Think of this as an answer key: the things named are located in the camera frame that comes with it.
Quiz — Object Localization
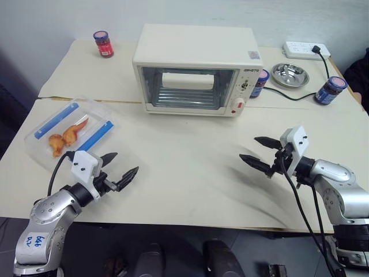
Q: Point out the fried chicken wing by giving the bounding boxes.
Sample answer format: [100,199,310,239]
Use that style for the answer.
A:
[62,118,90,148]

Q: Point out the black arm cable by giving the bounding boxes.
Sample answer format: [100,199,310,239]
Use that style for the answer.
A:
[47,151,74,197]
[280,158,345,277]

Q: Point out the white power strip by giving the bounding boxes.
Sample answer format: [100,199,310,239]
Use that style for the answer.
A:
[281,40,332,61]

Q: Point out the person in dark clothing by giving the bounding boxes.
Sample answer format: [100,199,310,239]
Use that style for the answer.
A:
[342,47,369,114]

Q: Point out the red label sauce jar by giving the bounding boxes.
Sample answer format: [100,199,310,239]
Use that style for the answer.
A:
[92,30,115,59]

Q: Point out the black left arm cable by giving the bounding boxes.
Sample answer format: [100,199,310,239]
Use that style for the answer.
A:
[47,151,74,197]

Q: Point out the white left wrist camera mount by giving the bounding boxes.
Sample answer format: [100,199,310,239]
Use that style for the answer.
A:
[71,150,101,200]

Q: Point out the blue label sauce jar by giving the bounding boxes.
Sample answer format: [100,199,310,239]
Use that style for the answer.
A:
[314,76,347,106]
[248,69,270,99]

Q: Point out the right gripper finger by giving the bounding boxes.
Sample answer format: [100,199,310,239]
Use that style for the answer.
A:
[239,154,273,175]
[254,136,281,151]

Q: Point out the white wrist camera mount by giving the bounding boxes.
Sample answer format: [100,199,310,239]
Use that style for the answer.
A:
[278,125,312,177]
[71,150,101,200]

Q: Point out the cream toaster oven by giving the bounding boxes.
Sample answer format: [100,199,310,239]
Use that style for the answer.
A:
[132,23,264,118]

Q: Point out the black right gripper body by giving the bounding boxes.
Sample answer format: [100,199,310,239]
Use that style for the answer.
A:
[268,144,295,178]

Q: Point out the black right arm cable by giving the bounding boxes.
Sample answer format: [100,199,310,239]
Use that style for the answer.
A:
[280,158,345,277]

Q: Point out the blue container latch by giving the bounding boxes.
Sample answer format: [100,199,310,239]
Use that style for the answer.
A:
[77,120,115,152]
[33,102,80,139]

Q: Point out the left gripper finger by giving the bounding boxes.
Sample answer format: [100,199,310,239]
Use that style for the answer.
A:
[100,152,119,167]
[115,166,140,192]

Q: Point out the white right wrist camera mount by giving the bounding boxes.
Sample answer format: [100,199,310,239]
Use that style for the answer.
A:
[278,125,312,177]

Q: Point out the stainless steel bowl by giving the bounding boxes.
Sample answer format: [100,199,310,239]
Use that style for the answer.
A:
[270,61,310,88]

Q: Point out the clear plastic tray blue strips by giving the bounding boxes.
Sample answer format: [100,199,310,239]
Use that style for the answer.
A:
[23,97,116,171]

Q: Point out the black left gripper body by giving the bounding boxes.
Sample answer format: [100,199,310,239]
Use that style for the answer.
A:
[92,171,120,200]

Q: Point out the fried chicken drumstick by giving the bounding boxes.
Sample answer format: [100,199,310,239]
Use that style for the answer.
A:
[47,133,65,158]

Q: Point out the black power cord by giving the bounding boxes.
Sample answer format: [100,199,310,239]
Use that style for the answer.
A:
[262,45,331,102]

